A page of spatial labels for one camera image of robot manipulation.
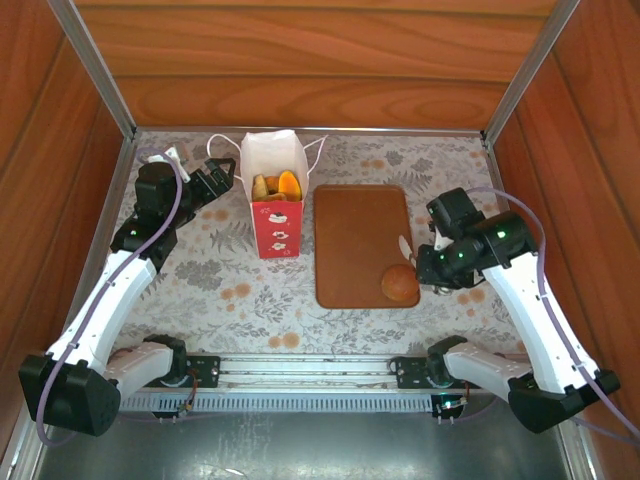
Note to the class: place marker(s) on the crusty rectangular fake bread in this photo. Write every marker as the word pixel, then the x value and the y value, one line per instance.
pixel 259 186

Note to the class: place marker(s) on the golden fake croissant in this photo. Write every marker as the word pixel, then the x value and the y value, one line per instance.
pixel 291 185

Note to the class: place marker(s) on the red white paper bag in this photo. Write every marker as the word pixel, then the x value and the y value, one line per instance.
pixel 277 230

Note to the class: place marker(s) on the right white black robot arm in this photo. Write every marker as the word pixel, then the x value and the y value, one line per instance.
pixel 530 320

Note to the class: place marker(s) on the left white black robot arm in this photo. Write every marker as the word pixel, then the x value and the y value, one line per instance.
pixel 115 295

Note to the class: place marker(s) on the round brown fake bun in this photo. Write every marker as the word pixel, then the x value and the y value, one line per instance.
pixel 400 284

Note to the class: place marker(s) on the brown rectangular tray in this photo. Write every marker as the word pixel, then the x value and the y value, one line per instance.
pixel 350 240

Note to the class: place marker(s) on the floral table cloth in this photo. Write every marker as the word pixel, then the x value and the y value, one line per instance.
pixel 250 310

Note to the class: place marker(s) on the small circuit board green LED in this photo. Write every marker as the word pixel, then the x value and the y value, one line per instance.
pixel 450 404

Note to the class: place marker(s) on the grey metal bottom panel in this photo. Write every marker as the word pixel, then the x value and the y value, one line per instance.
pixel 300 445

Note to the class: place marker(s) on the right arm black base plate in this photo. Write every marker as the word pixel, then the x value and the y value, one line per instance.
pixel 412 372

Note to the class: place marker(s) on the aluminium frame crossbar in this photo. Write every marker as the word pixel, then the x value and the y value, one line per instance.
pixel 375 130

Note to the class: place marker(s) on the aluminium frame post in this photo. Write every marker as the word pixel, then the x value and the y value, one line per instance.
pixel 95 70
pixel 535 65

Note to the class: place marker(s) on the aluminium mounting rail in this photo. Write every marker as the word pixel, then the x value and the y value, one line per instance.
pixel 300 367

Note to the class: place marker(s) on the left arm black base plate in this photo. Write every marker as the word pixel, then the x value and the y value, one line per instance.
pixel 205 370

